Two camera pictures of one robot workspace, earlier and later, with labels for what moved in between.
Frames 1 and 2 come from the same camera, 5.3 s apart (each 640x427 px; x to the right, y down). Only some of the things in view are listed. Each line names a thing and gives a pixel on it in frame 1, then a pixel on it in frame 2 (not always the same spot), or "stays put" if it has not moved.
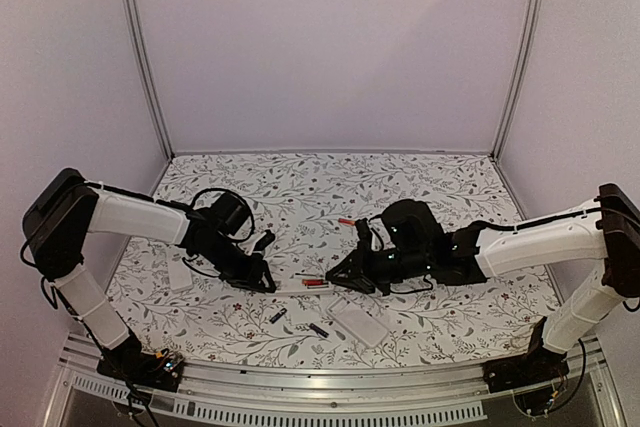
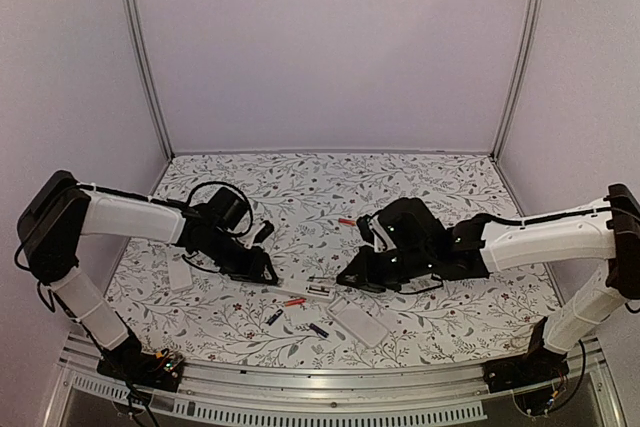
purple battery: (319, 330) stays put
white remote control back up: (356, 321) stays put
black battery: (278, 315) stays put
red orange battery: (312, 282) -> (295, 302)
